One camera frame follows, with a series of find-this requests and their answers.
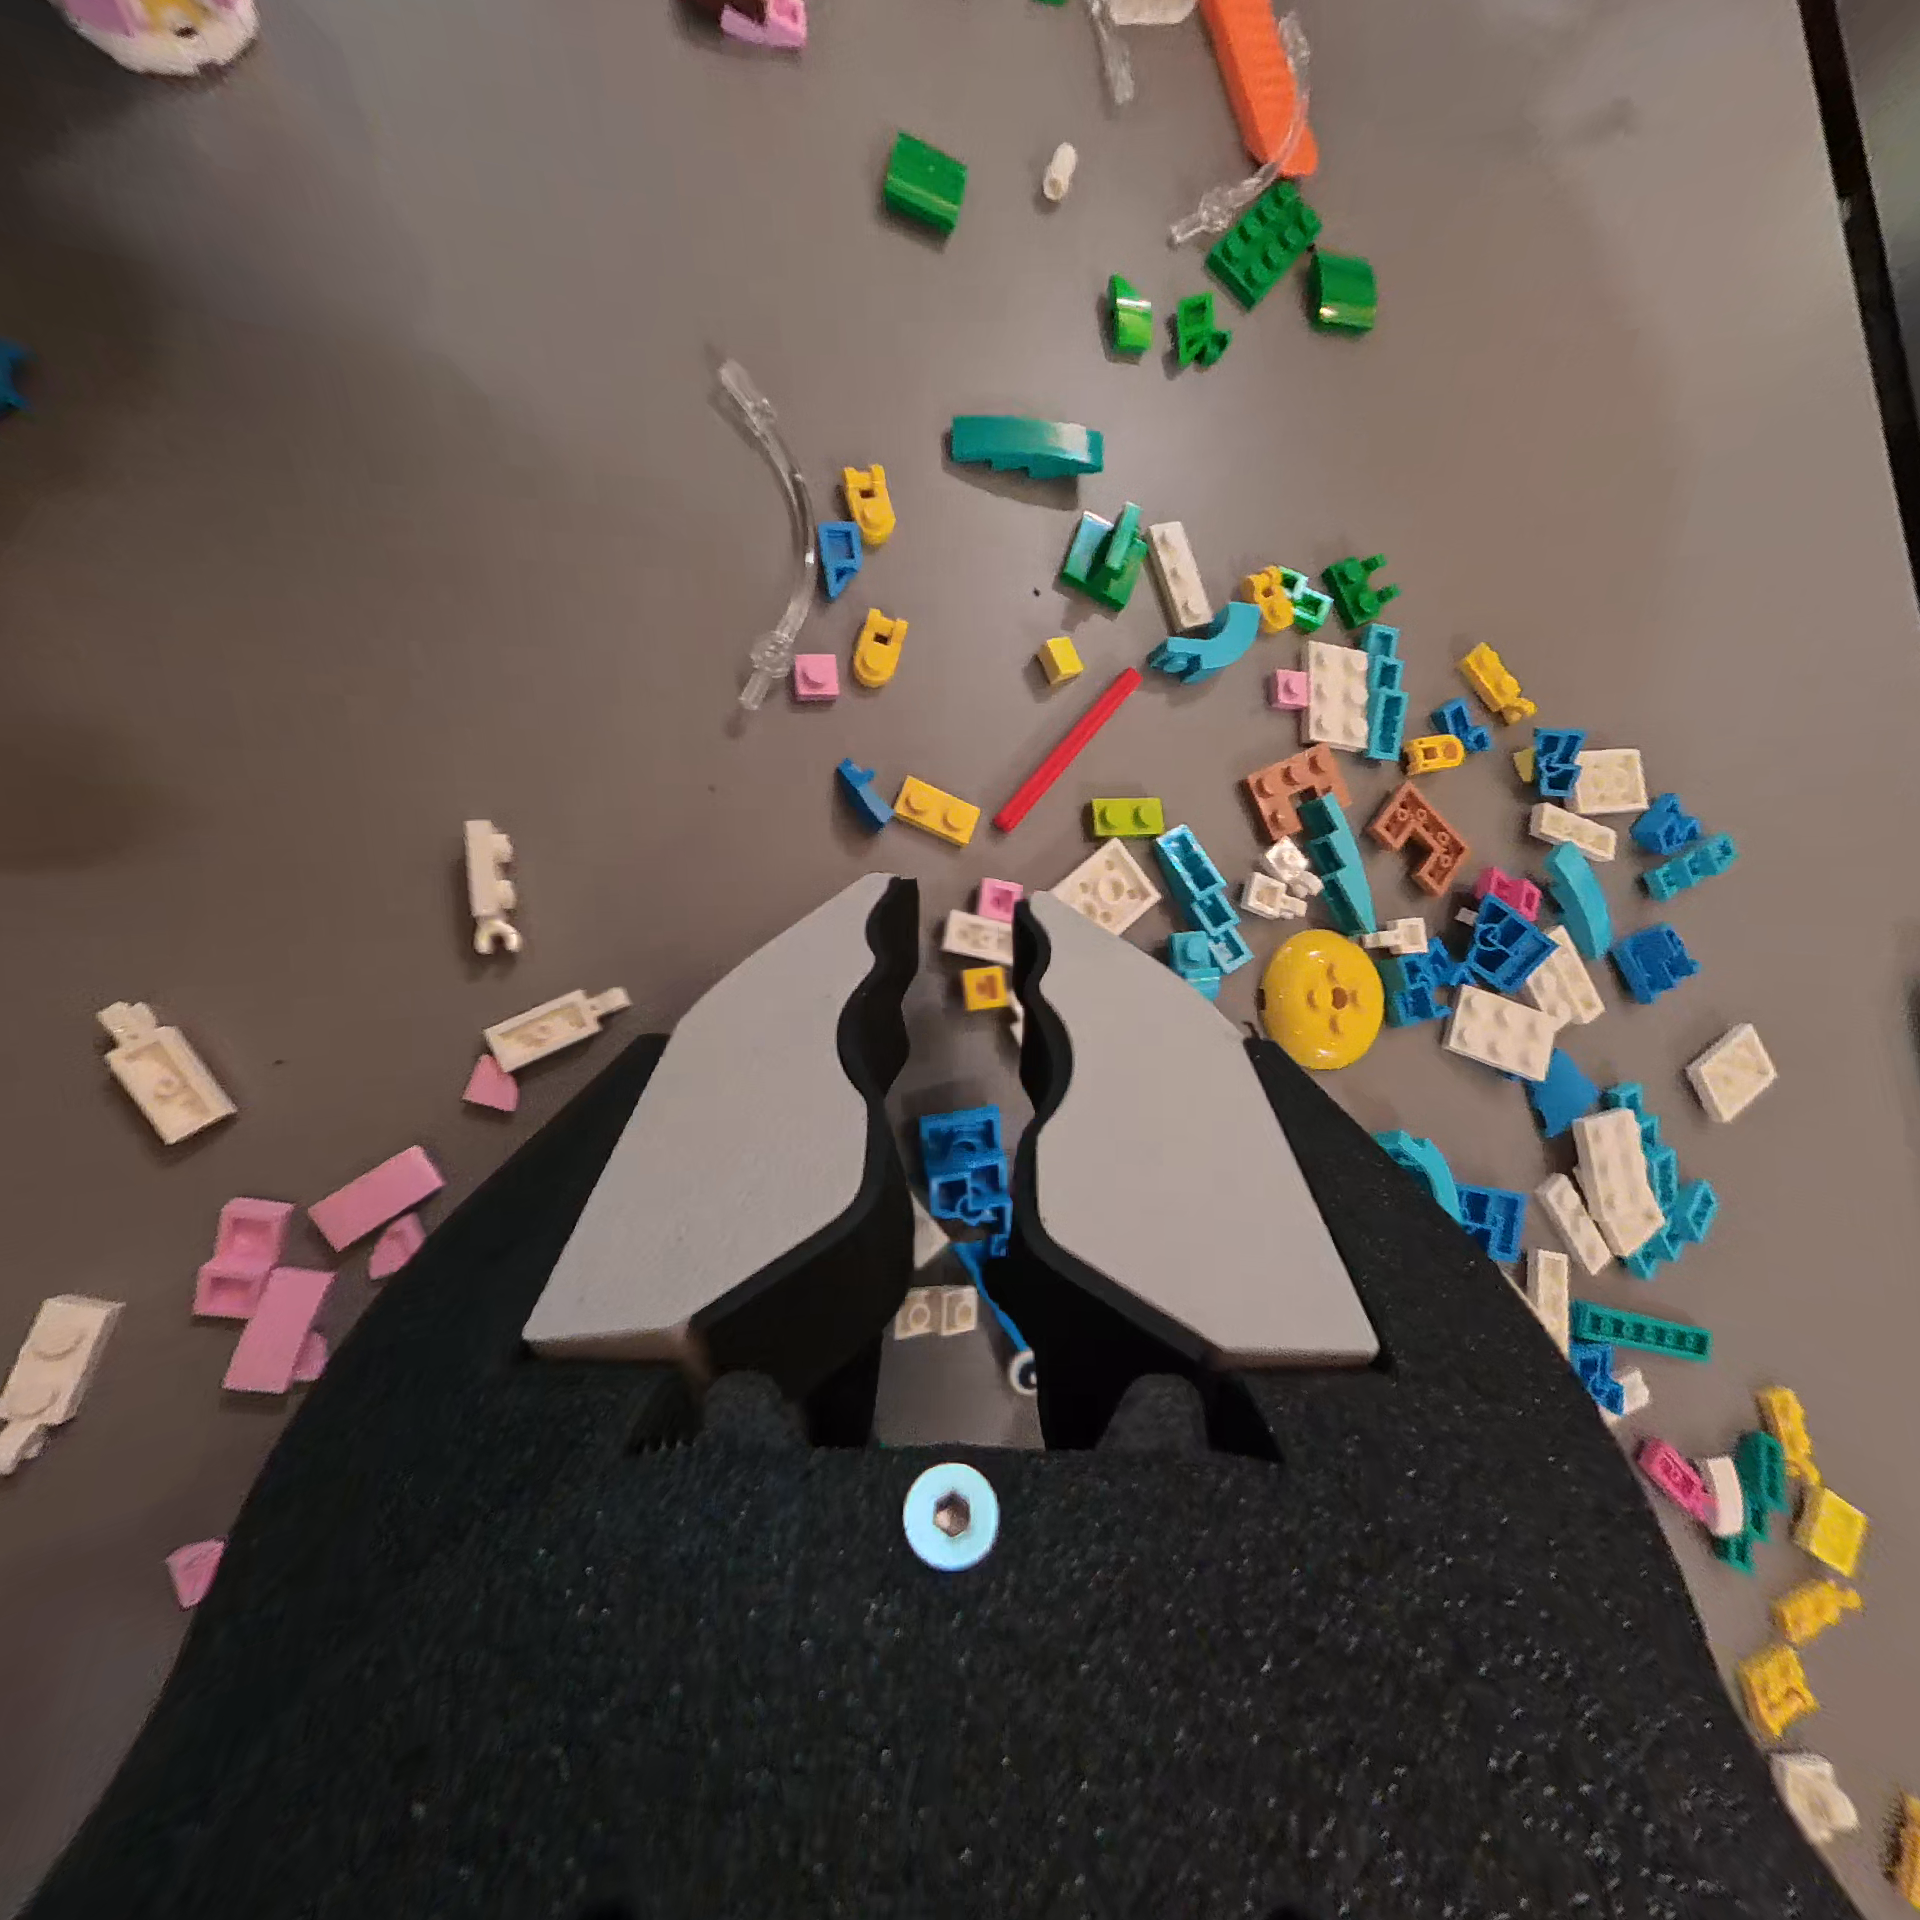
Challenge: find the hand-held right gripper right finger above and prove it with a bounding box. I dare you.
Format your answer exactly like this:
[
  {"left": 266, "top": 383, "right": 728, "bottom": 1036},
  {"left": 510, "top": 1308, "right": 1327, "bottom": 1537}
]
[{"left": 984, "top": 894, "right": 1380, "bottom": 1448}]

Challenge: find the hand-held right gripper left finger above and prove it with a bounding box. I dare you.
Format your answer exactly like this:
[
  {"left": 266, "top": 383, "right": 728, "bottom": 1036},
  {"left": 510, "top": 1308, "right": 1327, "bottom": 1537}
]
[{"left": 519, "top": 872, "right": 921, "bottom": 1444}]

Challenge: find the pile of mixed lego pieces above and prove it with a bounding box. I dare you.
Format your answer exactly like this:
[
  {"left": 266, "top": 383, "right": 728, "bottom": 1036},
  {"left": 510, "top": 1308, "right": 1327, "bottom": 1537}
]
[{"left": 791, "top": 456, "right": 1920, "bottom": 1907}]

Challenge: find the white lego hinge plate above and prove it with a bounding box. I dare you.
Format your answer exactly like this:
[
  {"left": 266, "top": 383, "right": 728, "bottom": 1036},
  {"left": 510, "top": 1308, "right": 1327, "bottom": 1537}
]
[
  {"left": 96, "top": 998, "right": 240, "bottom": 1147},
  {"left": 483, "top": 984, "right": 633, "bottom": 1072},
  {"left": 463, "top": 817, "right": 527, "bottom": 960},
  {"left": 0, "top": 1294, "right": 126, "bottom": 1477}
]

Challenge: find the yellow lego dome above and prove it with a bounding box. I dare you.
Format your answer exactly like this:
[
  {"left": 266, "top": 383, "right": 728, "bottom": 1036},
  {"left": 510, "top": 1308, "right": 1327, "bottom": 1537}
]
[{"left": 1258, "top": 927, "right": 1386, "bottom": 1072}]

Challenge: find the red lego rod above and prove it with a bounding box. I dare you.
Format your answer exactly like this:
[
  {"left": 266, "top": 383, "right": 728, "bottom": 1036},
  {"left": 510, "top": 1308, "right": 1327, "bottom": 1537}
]
[{"left": 992, "top": 664, "right": 1143, "bottom": 836}]

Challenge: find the clear curved lego piece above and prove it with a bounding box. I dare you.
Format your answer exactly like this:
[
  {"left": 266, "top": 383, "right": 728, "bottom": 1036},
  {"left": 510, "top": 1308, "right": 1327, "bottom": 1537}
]
[{"left": 715, "top": 358, "right": 822, "bottom": 715}]

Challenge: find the teal curved lego piece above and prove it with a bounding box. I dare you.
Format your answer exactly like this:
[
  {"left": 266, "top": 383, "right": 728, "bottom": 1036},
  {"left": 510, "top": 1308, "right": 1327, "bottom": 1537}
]
[{"left": 947, "top": 414, "right": 1107, "bottom": 481}]

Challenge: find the green lego brick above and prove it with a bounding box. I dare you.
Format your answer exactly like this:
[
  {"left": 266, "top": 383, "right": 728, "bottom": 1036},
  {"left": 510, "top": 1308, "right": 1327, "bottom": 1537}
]
[{"left": 1207, "top": 179, "right": 1324, "bottom": 310}]

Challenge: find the green curved lego slope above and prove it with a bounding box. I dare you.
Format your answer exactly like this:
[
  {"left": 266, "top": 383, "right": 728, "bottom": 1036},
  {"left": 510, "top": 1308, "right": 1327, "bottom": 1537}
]
[{"left": 880, "top": 129, "right": 969, "bottom": 239}]

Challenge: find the pink white lego model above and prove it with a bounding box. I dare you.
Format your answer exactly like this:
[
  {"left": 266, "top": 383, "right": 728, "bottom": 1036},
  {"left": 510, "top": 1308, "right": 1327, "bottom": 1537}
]
[{"left": 52, "top": 0, "right": 260, "bottom": 78}]

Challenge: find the orange brick separator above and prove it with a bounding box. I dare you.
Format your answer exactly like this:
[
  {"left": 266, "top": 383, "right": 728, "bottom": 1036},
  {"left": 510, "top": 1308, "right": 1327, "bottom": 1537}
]
[{"left": 1200, "top": 0, "right": 1322, "bottom": 176}]

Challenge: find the black table cable cover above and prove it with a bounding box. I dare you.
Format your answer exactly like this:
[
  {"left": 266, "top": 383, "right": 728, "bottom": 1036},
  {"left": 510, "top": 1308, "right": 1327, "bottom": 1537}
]
[{"left": 1798, "top": 0, "right": 1920, "bottom": 600}]

